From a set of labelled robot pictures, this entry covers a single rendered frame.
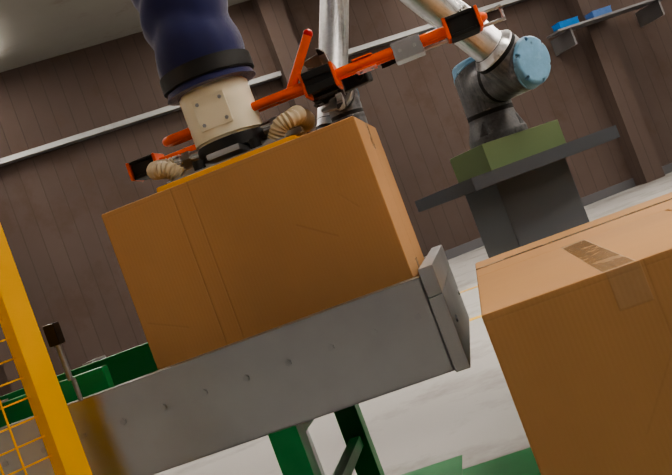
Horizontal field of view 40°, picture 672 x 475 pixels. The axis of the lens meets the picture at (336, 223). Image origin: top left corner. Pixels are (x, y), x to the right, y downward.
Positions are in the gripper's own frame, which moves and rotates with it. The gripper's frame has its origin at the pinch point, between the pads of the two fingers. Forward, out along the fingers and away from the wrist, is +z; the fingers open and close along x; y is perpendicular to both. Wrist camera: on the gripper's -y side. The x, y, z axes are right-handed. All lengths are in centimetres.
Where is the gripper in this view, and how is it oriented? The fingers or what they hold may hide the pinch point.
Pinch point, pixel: (330, 77)
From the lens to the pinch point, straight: 219.6
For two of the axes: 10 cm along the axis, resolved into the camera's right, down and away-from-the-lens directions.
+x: -3.5, -9.4, 0.2
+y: -9.3, 3.5, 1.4
